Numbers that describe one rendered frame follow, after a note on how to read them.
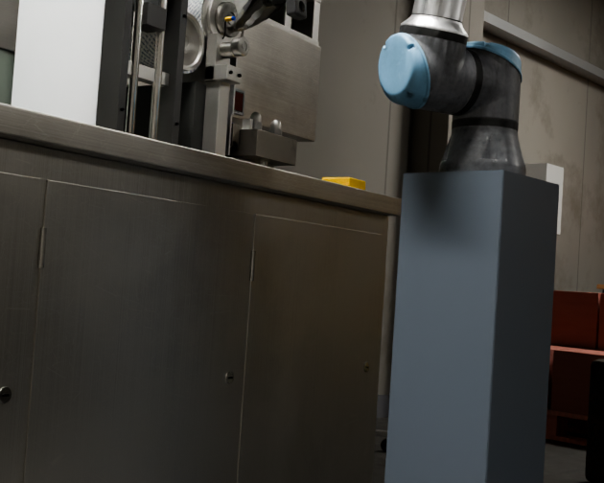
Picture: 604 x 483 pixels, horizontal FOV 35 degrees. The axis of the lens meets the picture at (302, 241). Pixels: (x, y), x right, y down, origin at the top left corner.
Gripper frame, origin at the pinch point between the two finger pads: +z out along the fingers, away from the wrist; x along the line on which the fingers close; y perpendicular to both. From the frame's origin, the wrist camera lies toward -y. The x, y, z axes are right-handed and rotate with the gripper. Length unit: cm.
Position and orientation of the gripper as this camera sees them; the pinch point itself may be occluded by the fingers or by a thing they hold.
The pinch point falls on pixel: (243, 27)
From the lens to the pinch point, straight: 210.3
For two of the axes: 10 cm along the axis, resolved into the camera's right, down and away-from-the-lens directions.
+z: -6.8, 6.2, 4.0
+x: -5.5, -0.7, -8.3
